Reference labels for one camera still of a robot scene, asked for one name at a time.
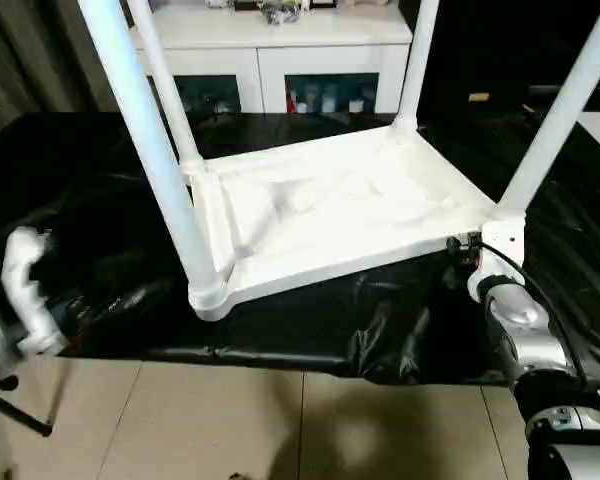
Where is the white plastic table top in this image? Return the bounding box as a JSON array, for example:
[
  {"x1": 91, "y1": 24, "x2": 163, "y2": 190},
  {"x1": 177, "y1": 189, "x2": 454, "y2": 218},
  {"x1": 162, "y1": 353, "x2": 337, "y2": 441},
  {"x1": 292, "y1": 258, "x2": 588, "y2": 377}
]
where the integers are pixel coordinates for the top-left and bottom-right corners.
[{"x1": 179, "y1": 122, "x2": 526, "y2": 324}]

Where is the white plastic table leg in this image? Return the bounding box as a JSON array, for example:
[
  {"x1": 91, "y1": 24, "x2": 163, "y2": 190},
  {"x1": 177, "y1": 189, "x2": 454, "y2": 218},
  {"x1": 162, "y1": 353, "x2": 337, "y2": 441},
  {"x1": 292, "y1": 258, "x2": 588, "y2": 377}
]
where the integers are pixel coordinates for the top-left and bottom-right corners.
[
  {"x1": 494, "y1": 0, "x2": 600, "y2": 221},
  {"x1": 77, "y1": 0, "x2": 221, "y2": 301},
  {"x1": 129, "y1": 0, "x2": 206, "y2": 171},
  {"x1": 392, "y1": 0, "x2": 440, "y2": 136}
]

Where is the black work mat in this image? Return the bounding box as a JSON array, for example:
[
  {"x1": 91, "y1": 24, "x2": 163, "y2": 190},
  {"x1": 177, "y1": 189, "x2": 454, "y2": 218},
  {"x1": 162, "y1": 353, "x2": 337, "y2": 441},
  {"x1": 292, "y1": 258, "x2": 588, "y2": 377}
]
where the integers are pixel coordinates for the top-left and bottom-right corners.
[{"x1": 0, "y1": 109, "x2": 600, "y2": 386}]

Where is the dark long bar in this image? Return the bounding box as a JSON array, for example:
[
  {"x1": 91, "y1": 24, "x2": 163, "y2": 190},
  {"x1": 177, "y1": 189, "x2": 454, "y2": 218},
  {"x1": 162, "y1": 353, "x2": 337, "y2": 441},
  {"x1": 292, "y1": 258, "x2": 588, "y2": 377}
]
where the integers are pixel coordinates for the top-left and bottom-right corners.
[{"x1": 527, "y1": 84, "x2": 600, "y2": 99}]

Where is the white sideboard cabinet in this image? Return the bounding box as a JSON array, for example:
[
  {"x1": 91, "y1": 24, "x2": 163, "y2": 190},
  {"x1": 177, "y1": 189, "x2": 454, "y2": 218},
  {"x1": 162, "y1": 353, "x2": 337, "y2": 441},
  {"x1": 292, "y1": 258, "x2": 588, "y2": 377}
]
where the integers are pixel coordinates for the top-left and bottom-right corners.
[{"x1": 129, "y1": 0, "x2": 414, "y2": 116}]

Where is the grey curtain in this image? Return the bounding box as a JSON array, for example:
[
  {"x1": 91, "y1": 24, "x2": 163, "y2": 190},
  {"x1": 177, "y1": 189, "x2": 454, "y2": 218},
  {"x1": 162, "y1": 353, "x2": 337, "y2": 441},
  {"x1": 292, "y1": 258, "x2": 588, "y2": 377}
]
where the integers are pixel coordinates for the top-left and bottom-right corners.
[{"x1": 0, "y1": 0, "x2": 131, "y2": 114}]

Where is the dark clutter on cabinet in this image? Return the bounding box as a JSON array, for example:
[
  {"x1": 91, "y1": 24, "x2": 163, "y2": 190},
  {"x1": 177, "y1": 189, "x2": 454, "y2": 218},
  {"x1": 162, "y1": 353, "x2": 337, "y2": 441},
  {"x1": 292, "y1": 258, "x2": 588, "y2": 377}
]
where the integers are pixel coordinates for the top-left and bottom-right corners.
[{"x1": 259, "y1": 2, "x2": 301, "y2": 26}]

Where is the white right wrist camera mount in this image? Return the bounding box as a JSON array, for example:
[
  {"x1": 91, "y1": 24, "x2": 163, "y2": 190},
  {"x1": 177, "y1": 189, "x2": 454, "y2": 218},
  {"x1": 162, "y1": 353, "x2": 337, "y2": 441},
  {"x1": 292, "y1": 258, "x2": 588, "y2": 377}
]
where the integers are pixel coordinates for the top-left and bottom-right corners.
[{"x1": 467, "y1": 219, "x2": 526, "y2": 301}]

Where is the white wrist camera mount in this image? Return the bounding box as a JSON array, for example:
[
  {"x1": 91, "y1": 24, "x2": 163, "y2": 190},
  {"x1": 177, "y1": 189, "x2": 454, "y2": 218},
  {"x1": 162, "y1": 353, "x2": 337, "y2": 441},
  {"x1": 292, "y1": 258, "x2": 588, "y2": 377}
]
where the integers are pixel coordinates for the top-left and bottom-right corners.
[
  {"x1": 467, "y1": 219, "x2": 526, "y2": 301},
  {"x1": 0, "y1": 225, "x2": 69, "y2": 357}
]

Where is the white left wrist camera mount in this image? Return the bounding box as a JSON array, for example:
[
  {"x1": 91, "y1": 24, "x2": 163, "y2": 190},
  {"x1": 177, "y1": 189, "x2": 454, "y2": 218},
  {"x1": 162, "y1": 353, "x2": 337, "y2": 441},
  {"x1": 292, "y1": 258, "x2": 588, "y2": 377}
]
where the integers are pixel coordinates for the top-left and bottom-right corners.
[{"x1": 0, "y1": 225, "x2": 69, "y2": 357}]

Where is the black folding table frame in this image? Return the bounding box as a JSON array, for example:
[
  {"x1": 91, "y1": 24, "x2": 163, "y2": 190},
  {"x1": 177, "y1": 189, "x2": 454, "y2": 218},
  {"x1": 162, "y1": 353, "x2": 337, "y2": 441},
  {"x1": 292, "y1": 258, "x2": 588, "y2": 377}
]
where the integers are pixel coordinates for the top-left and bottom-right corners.
[{"x1": 0, "y1": 357, "x2": 74, "y2": 439}]

